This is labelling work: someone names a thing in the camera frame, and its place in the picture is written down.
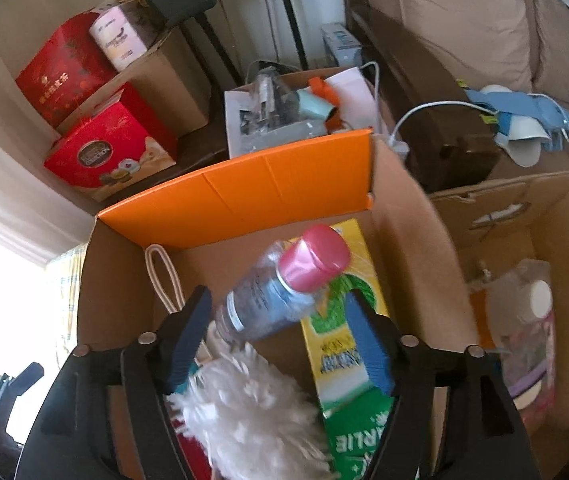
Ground pink cap plastic bottle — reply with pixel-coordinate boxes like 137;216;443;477
214;224;350;346

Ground blue fabric item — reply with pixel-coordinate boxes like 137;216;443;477
464;84;569;168

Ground white toilet paper pack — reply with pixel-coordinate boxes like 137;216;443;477
89;0;158;73

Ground red chocolate collection box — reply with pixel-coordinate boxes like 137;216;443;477
44;82;178;203

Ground dark red gift box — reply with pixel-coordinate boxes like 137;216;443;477
15;11;117;128

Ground orange-flap cardboard box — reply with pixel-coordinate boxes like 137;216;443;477
77;130;478;351

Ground white fluffy duster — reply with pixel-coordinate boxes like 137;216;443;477
143;242;341;480

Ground white sheer curtain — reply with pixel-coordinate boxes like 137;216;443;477
0;148;94;266

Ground white box of clutter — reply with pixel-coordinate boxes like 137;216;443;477
224;67;389;158

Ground white charging cable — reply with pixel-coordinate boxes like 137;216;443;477
358;60;498;158

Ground tall brown cardboard box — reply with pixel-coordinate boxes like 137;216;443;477
57;28;212;136

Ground green yellow product box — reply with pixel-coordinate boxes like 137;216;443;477
278;219;393;479

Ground yellow plaid tablecloth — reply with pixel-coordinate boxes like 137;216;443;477
46;243;88;344

